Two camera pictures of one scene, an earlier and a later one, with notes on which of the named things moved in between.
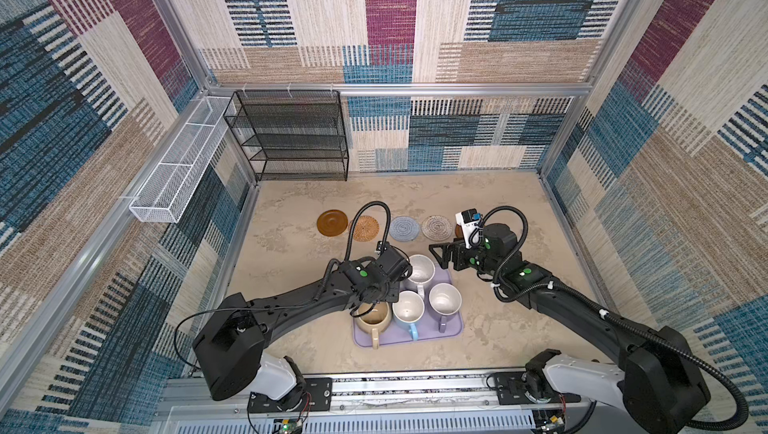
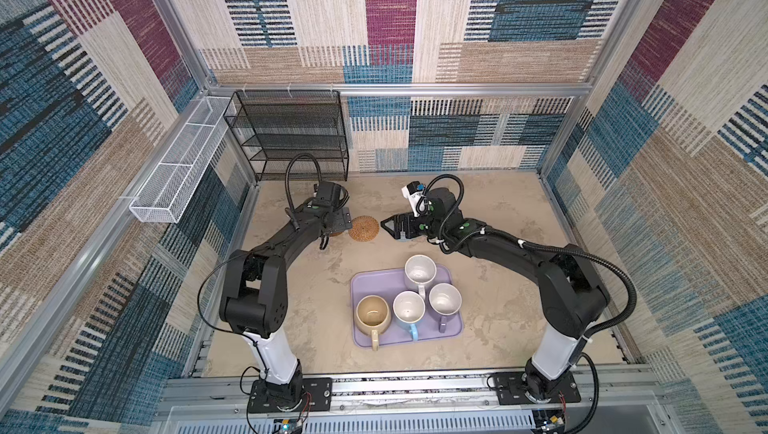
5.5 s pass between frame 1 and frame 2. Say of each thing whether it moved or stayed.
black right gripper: moved
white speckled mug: stayed
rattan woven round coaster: stayed
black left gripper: moved
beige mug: stayed
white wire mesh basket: stayed
